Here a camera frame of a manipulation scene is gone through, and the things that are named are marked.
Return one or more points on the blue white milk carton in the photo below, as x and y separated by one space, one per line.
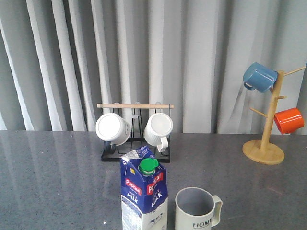
144 193

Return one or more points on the cream HOME mug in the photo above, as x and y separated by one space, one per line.
197 209

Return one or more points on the white ribbed mug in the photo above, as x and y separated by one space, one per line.
157 130

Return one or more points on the white smooth mug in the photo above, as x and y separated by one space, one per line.
113 128

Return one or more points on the blue enamel mug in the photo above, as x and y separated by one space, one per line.
259 77

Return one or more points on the grey pleated curtain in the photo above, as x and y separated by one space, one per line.
60 58

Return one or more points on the wooden mug tree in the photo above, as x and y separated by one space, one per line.
262 151

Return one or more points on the orange enamel mug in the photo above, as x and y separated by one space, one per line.
288 121

